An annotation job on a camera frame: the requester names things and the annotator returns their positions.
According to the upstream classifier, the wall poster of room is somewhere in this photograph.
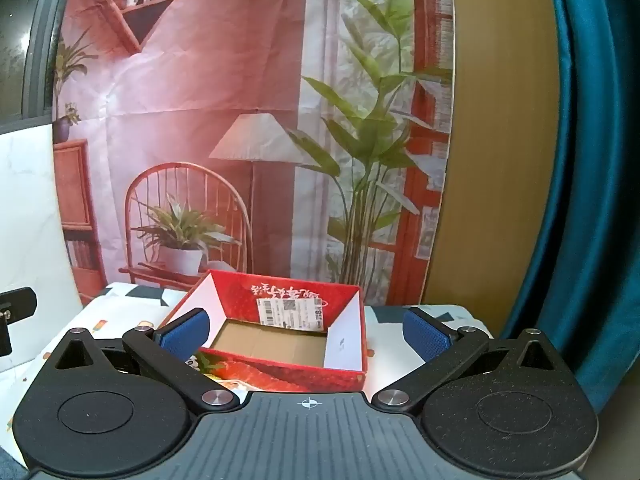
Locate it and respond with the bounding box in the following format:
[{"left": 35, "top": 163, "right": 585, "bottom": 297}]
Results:
[{"left": 49, "top": 0, "right": 457, "bottom": 307}]

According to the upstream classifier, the dark window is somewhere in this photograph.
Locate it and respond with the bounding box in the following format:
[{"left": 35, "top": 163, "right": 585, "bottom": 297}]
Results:
[{"left": 0, "top": 0, "right": 76, "bottom": 133}]

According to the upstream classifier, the red strawberry cardboard box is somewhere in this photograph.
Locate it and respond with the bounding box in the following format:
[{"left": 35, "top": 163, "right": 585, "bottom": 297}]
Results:
[{"left": 161, "top": 268, "right": 371, "bottom": 394}]

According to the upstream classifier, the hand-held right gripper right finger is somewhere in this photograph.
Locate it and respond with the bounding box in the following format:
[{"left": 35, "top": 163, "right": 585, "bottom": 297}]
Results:
[{"left": 372, "top": 307, "right": 567, "bottom": 411}]

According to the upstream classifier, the printed blanket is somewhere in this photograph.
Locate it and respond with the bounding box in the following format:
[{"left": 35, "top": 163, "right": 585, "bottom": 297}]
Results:
[{"left": 5, "top": 280, "right": 496, "bottom": 441}]

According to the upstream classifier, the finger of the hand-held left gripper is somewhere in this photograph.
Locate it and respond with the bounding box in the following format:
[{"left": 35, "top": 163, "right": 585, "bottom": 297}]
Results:
[{"left": 0, "top": 286, "right": 38, "bottom": 320}]

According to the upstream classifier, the blue curtain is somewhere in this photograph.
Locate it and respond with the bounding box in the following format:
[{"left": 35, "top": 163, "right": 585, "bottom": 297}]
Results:
[{"left": 497, "top": 0, "right": 640, "bottom": 413}]

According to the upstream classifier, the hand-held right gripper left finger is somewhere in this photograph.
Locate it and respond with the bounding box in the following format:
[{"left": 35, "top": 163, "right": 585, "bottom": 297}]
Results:
[{"left": 48, "top": 307, "right": 241, "bottom": 413}]

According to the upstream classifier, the white marble board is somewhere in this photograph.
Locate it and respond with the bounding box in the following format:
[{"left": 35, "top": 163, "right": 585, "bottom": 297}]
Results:
[{"left": 0, "top": 121, "right": 86, "bottom": 376}]

